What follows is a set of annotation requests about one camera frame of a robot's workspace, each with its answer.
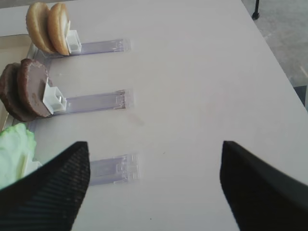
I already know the tan bun slice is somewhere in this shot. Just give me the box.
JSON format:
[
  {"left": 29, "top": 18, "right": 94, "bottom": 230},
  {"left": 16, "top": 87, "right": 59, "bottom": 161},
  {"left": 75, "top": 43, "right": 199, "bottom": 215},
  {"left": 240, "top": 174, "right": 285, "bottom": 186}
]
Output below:
[
  {"left": 48, "top": 2, "right": 69, "bottom": 55},
  {"left": 26, "top": 2, "right": 56, "bottom": 53}
]

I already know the brown meat patty front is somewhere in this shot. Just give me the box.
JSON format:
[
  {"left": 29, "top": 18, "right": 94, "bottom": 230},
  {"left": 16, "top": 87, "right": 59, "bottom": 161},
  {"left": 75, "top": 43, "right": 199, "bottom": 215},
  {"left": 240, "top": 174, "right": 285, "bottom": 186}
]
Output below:
[{"left": 17, "top": 58, "right": 52, "bottom": 117}]

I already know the clear bun rack rail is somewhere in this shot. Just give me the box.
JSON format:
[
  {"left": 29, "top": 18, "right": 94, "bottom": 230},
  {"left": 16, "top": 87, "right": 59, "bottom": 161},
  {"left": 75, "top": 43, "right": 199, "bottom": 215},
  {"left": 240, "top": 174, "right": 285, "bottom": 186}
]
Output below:
[{"left": 70, "top": 38, "right": 131, "bottom": 56}]

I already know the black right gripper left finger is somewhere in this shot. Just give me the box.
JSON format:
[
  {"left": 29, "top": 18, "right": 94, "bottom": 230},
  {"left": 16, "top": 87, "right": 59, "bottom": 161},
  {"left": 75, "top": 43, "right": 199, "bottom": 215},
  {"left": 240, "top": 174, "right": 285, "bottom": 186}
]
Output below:
[{"left": 0, "top": 141, "right": 90, "bottom": 231}]

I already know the clear patty rack rail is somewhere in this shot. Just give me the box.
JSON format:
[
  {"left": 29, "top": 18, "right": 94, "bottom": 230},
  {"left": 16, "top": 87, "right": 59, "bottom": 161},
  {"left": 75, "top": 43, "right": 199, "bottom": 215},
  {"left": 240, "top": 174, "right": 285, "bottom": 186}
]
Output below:
[{"left": 52, "top": 89, "right": 134, "bottom": 116}]

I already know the black table leg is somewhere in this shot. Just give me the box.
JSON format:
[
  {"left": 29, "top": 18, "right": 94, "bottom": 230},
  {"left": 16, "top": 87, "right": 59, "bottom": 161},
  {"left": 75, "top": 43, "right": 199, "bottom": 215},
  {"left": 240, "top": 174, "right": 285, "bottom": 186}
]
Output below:
[{"left": 251, "top": 0, "right": 260, "bottom": 20}]

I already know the brown meat patty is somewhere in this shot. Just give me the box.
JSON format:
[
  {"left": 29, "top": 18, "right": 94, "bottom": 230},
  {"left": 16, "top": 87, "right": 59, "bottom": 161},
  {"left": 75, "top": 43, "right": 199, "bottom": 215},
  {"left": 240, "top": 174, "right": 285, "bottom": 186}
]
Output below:
[
  {"left": 17, "top": 58, "right": 52, "bottom": 117},
  {"left": 0, "top": 63, "right": 36, "bottom": 122}
]

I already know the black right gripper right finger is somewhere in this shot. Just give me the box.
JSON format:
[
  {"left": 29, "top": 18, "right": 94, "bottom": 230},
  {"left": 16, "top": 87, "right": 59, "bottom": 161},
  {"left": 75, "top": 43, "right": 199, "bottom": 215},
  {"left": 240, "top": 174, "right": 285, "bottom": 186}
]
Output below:
[{"left": 219, "top": 141, "right": 308, "bottom": 231}]

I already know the clear lettuce rack rail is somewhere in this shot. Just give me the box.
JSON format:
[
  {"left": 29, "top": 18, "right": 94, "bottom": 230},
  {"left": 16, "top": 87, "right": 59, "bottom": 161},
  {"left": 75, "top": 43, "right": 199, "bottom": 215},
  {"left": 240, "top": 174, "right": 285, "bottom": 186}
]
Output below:
[{"left": 89, "top": 153, "right": 139, "bottom": 186}]

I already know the white lettuce pusher block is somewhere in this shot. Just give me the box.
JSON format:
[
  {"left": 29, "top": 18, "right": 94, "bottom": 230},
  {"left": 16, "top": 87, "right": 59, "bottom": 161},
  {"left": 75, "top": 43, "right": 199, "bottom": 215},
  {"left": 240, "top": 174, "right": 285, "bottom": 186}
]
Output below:
[{"left": 16, "top": 155, "right": 42, "bottom": 179}]

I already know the tan bun slice rear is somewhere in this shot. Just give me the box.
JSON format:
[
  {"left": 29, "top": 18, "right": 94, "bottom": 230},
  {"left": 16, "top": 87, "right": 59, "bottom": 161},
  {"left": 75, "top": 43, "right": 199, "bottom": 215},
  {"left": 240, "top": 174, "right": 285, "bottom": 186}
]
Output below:
[{"left": 26, "top": 2, "right": 56, "bottom": 53}]

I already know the white patty pusher block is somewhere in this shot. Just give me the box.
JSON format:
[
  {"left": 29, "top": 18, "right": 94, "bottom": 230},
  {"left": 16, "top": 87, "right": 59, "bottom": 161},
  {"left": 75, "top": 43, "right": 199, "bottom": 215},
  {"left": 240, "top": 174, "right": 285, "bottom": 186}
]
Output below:
[{"left": 42, "top": 77, "right": 67, "bottom": 115}]

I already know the white bun pusher block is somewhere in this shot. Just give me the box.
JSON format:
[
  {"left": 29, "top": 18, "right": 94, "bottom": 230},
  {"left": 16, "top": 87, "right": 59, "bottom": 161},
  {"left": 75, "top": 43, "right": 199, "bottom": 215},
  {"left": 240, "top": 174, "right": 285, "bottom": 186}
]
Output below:
[{"left": 64, "top": 21, "right": 82, "bottom": 54}]

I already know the brown meat patty rear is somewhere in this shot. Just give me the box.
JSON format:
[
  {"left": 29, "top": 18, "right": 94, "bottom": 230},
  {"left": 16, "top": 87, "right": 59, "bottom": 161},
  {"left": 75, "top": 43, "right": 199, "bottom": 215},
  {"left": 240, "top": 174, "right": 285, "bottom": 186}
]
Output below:
[{"left": 0, "top": 63, "right": 36, "bottom": 122}]

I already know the tan bun slice front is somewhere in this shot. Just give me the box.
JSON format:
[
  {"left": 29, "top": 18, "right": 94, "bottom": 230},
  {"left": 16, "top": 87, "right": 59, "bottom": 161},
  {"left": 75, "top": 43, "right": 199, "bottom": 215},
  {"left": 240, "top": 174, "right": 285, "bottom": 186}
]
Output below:
[{"left": 48, "top": 2, "right": 69, "bottom": 55}]

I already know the green lettuce leaf on rack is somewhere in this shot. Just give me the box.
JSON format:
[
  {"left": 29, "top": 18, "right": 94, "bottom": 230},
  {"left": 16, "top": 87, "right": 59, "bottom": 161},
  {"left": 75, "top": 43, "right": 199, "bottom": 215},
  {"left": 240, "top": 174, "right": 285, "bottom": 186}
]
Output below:
[{"left": 0, "top": 123, "right": 37, "bottom": 189}]

